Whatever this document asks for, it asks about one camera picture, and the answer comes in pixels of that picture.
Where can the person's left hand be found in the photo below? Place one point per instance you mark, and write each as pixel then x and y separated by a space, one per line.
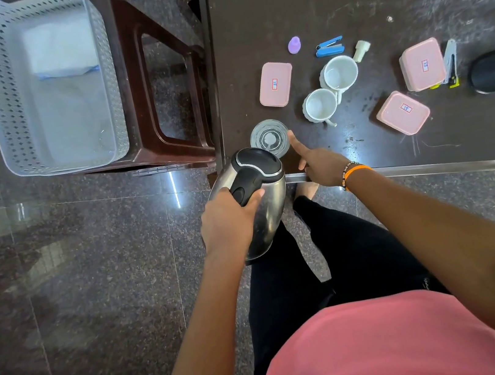
pixel 223 225

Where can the person's right hand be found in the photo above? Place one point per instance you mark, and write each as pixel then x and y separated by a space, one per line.
pixel 325 166

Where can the person's left thumb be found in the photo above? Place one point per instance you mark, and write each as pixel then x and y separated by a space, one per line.
pixel 255 200

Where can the person's right thumb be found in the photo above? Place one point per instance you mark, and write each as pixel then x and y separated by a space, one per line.
pixel 299 145

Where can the steel electric kettle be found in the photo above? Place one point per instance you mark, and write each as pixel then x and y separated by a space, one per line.
pixel 272 211

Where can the person's right forearm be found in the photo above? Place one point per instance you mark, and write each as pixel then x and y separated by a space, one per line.
pixel 460 246

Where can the person's left forearm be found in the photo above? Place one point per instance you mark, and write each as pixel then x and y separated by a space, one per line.
pixel 205 339

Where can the round grey kettle base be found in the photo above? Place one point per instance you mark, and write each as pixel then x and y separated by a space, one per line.
pixel 270 137

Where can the white ceramic cup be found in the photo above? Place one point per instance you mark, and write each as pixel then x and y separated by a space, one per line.
pixel 339 73
pixel 319 105

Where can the person's bare foot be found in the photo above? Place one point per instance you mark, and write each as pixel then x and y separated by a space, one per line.
pixel 307 190

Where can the orange wristband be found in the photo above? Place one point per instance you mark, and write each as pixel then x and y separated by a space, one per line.
pixel 356 171

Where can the pink lidded container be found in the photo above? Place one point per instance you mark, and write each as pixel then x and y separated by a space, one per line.
pixel 402 112
pixel 422 64
pixel 276 84

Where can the brown plastic stool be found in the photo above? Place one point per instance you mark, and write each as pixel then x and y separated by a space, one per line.
pixel 182 153

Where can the black trousers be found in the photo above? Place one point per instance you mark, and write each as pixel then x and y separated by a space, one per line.
pixel 290 290

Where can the small purple cap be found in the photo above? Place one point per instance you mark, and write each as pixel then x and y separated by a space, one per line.
pixel 294 45

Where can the blue stapler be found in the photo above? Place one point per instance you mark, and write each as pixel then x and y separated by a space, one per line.
pixel 329 47

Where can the small white bottle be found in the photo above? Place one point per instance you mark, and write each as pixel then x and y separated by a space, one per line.
pixel 361 50

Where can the grey stapler with yellow base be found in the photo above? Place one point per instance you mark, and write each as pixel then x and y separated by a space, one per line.
pixel 450 62

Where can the white perforated plastic basket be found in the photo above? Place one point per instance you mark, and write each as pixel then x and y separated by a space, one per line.
pixel 71 123

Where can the pink shirt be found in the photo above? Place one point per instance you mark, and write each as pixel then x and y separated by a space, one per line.
pixel 392 349

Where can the white folded cloth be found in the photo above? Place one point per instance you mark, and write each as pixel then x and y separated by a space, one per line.
pixel 60 48

